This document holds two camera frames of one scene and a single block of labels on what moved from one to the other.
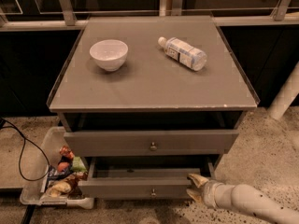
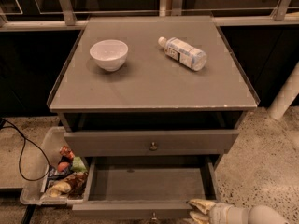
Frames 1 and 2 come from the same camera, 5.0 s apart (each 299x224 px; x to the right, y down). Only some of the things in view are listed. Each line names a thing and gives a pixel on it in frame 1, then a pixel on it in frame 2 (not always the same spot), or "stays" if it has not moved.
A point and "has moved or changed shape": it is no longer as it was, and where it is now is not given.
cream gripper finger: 196,195 to 199,218
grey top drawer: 154,142 stays
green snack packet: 78,165 stays
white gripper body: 210,190 to 220,213
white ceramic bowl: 110,54 stays
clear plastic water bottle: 183,52 stays
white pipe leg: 286,95 stays
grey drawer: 142,177 has moved or changed shape
